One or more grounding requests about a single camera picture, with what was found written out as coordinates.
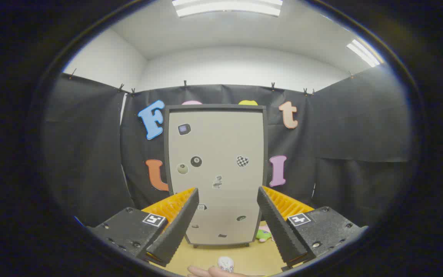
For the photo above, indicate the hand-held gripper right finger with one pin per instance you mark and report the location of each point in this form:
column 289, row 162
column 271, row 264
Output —
column 281, row 231

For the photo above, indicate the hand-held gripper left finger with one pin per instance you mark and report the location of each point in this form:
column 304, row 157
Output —
column 175, row 231

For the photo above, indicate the white canvas shoe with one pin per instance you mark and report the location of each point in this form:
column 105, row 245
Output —
column 225, row 264

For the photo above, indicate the dark grey shoe cabinet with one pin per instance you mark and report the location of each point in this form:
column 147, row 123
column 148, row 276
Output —
column 215, row 106

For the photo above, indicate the pink and green plush toy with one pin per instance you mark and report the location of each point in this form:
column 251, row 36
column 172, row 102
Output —
column 263, row 233

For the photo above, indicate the black backdrop cloth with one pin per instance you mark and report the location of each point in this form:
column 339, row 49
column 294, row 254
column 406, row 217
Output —
column 87, row 154

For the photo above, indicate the small ceiling light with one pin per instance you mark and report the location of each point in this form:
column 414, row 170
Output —
column 363, row 53

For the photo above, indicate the long ceiling light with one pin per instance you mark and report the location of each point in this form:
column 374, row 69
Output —
column 227, row 7

